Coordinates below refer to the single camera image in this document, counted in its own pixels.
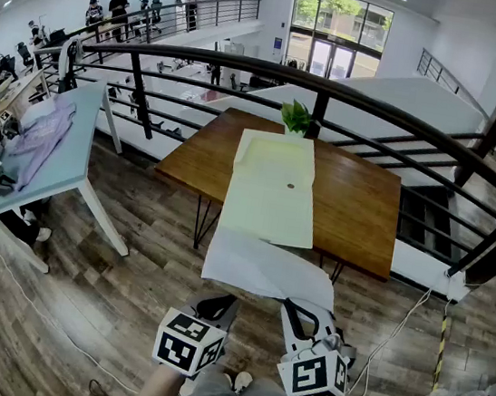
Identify yellow black striped tape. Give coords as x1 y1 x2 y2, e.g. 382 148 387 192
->
431 313 452 391

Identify purple cloth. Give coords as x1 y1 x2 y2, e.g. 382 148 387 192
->
1 93 78 198

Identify white hanging cable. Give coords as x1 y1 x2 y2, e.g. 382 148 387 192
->
346 276 434 396

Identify black mezzanine railing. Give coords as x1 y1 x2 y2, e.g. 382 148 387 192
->
34 0 263 85

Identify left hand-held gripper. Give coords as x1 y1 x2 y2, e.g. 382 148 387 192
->
149 284 242 384

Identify light blue table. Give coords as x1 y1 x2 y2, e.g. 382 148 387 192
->
0 65 153 286

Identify black curved metal railing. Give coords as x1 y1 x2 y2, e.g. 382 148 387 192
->
10 25 496 293

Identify glass entrance doors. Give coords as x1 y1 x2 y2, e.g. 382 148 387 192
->
283 0 396 87

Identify thin white floor cable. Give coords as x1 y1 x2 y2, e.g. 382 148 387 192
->
0 221 160 396

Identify white A4 paper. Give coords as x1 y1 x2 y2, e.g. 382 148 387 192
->
198 225 344 314

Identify black stair railing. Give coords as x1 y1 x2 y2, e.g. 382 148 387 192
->
411 46 496 121

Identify green potted plant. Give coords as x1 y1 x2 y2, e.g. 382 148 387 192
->
277 97 316 140

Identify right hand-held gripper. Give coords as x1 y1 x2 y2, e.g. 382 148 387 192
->
267 297 363 396

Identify white gripper camera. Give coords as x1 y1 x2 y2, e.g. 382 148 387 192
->
309 330 345 358

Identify black hairpin table leg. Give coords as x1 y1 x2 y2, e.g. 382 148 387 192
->
190 194 224 254
316 254 346 285

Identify black floor cable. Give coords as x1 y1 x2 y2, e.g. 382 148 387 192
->
86 378 134 396

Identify person's white shoe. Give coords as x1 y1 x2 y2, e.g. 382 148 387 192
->
219 371 237 393
232 370 256 396

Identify person's left forearm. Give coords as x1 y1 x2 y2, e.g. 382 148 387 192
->
123 358 187 396

